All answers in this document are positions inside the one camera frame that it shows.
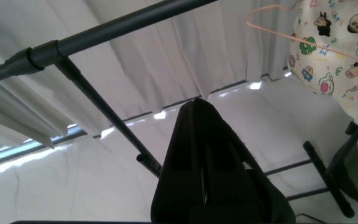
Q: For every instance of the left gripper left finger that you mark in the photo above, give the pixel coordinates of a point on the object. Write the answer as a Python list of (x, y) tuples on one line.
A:
[(179, 186)]

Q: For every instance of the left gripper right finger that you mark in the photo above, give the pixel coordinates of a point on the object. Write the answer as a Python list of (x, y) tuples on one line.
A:
[(225, 186)]

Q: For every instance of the cream printed garment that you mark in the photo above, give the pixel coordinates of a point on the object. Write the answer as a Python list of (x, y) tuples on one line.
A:
[(337, 77)]

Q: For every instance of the pink clothes hanger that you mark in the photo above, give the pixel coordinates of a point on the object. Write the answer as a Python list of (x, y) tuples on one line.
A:
[(291, 37)]

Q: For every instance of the black clothes rack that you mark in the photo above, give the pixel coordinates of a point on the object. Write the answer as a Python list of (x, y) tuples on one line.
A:
[(104, 29)]

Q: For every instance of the white curtain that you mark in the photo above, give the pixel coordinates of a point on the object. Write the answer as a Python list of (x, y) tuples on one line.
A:
[(11, 124), (182, 56)]

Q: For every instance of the window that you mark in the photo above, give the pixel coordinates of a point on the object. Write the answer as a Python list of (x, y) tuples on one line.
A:
[(26, 146)]

